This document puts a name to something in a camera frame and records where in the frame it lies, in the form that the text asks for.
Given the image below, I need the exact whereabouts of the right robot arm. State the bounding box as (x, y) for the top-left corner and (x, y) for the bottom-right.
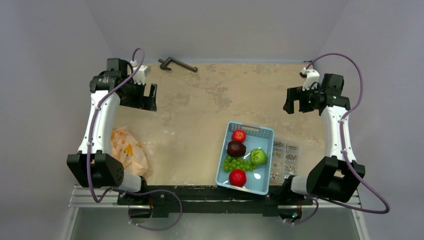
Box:
(280, 69), (366, 204)

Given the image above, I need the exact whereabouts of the light blue plastic basket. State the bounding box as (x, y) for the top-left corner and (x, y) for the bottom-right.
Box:
(215, 121), (275, 196)

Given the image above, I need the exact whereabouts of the black metal crank handle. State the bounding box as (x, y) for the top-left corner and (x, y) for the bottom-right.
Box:
(158, 57), (198, 73)

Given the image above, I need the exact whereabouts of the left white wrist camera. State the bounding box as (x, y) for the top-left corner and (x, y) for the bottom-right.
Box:
(130, 60), (150, 85)

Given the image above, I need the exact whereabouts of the green fake grape bunch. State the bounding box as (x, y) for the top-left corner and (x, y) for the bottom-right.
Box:
(221, 156), (257, 173)

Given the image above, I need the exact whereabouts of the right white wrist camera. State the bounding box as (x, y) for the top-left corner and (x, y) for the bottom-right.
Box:
(299, 67), (320, 91)

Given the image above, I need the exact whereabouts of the small red fake apple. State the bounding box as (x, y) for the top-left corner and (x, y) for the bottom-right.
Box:
(231, 129), (247, 143)

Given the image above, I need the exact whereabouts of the green fake fruit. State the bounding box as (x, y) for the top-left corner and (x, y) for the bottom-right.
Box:
(250, 148), (268, 165)

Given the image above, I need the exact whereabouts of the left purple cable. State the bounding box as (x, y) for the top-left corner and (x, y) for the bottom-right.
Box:
(85, 47), (184, 232)

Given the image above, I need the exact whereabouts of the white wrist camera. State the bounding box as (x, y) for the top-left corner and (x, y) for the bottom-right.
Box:
(299, 67), (320, 91)
(130, 60), (150, 85)

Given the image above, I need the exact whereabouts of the large red fake apple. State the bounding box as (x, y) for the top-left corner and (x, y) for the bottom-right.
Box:
(228, 169), (247, 187)

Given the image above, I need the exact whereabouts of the clear plastic screw box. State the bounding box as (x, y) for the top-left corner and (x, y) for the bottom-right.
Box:
(270, 138), (301, 183)

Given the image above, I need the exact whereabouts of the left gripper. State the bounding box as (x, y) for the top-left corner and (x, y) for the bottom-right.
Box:
(120, 79), (156, 111)

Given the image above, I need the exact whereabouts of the orange banana print plastic bag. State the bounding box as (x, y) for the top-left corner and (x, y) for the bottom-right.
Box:
(110, 127), (149, 176)

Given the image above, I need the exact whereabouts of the dark purple fake fruit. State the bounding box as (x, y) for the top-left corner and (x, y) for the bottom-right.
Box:
(226, 141), (247, 158)

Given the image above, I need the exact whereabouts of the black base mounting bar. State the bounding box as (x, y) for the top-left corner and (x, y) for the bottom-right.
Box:
(117, 185), (313, 218)

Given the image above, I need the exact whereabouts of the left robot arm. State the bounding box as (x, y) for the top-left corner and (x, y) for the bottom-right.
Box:
(66, 58), (157, 205)

